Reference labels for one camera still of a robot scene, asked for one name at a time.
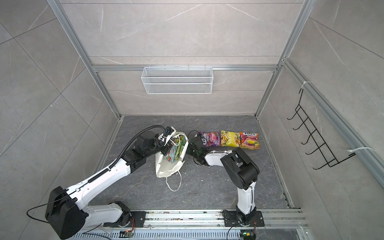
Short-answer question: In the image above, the teal cherry mint packet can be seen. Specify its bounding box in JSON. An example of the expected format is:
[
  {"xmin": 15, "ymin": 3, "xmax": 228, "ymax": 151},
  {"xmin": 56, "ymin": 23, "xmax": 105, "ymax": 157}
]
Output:
[{"xmin": 165, "ymin": 145, "xmax": 178, "ymax": 163}]

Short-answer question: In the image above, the white paper gift bag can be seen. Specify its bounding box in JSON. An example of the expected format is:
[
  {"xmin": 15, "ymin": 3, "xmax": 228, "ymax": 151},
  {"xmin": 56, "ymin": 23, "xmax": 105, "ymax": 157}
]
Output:
[{"xmin": 155, "ymin": 131, "xmax": 189, "ymax": 192}]

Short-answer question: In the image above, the purple Fox's berries packet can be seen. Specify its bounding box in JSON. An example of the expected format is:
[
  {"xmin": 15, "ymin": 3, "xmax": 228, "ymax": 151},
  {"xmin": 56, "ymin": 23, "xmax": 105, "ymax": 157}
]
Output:
[{"xmin": 199, "ymin": 131, "xmax": 221, "ymax": 147}]

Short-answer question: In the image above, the Fox's fruits candy packet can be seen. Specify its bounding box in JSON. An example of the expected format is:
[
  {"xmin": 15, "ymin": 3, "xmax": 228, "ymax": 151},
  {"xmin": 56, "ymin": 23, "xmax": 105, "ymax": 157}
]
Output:
[{"xmin": 240, "ymin": 132, "xmax": 260, "ymax": 150}]

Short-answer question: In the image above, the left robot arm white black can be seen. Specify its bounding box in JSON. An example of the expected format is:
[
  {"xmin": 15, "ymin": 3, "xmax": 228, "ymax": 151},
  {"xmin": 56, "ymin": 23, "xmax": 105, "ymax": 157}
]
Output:
[{"xmin": 43, "ymin": 125, "xmax": 176, "ymax": 240}]

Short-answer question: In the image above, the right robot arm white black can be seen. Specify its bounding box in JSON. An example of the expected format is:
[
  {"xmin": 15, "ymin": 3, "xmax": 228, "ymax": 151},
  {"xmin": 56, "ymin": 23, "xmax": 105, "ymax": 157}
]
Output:
[{"xmin": 186, "ymin": 132, "xmax": 261, "ymax": 226}]

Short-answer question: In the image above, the green snack packet rightmost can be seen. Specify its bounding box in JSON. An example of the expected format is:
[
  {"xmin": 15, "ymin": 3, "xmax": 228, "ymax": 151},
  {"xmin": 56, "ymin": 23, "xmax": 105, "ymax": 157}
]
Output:
[{"xmin": 178, "ymin": 135, "xmax": 187, "ymax": 158}]

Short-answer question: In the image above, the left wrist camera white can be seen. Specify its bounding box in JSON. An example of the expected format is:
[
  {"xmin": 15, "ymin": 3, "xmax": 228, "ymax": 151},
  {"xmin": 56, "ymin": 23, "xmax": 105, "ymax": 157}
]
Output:
[{"xmin": 158, "ymin": 126, "xmax": 176, "ymax": 144}]

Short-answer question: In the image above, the white wire mesh basket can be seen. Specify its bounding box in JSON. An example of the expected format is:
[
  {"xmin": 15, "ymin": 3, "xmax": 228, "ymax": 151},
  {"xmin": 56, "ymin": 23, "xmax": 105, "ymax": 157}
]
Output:
[{"xmin": 141, "ymin": 67, "xmax": 214, "ymax": 95}]

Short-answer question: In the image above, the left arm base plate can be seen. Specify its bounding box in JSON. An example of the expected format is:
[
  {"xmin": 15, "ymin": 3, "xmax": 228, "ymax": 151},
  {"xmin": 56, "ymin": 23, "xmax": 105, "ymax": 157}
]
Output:
[{"xmin": 103, "ymin": 211, "xmax": 147, "ymax": 228}]

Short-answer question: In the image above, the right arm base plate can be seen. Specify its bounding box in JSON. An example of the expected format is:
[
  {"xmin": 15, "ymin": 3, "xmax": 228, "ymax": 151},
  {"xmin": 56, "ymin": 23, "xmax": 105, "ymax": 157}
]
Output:
[{"xmin": 222, "ymin": 209, "xmax": 265, "ymax": 227}]

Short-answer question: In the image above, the aluminium rail frame front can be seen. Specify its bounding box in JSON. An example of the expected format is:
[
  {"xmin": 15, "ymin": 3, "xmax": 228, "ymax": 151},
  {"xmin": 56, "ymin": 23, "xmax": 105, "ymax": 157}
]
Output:
[{"xmin": 72, "ymin": 209, "xmax": 313, "ymax": 240}]

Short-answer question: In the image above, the black wire hook rack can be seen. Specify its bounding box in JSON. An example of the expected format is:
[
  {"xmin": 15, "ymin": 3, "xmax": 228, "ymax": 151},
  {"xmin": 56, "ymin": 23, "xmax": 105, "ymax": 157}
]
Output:
[{"xmin": 287, "ymin": 89, "xmax": 356, "ymax": 170}]

